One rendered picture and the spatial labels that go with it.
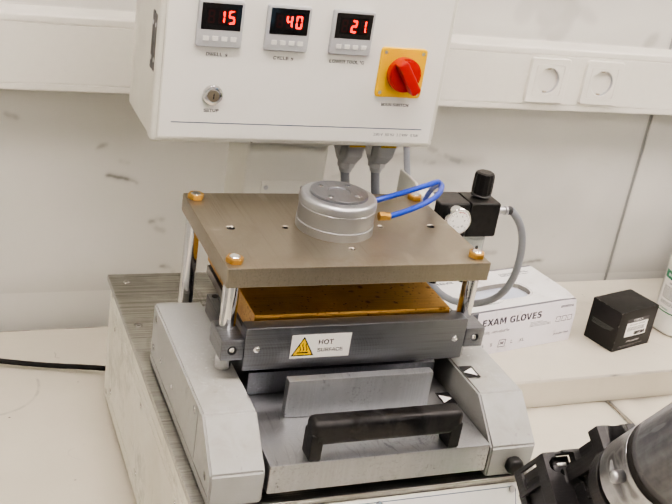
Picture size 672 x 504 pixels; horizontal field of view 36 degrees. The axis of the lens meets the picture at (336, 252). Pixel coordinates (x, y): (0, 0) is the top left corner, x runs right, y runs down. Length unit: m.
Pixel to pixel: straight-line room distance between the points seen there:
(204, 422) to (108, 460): 0.38
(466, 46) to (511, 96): 0.12
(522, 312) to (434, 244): 0.51
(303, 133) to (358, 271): 0.23
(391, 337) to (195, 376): 0.19
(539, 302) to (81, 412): 0.68
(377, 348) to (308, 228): 0.14
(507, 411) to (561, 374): 0.51
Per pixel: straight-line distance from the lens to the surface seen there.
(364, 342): 0.99
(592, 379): 1.55
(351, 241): 1.00
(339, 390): 0.98
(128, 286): 1.27
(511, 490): 1.04
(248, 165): 1.16
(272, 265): 0.93
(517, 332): 1.55
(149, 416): 1.10
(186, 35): 1.06
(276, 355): 0.96
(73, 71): 1.36
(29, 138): 1.44
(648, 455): 0.77
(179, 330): 1.04
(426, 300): 1.04
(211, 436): 0.91
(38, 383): 1.41
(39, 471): 1.26
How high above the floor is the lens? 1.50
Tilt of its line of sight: 24 degrees down
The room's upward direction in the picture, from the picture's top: 9 degrees clockwise
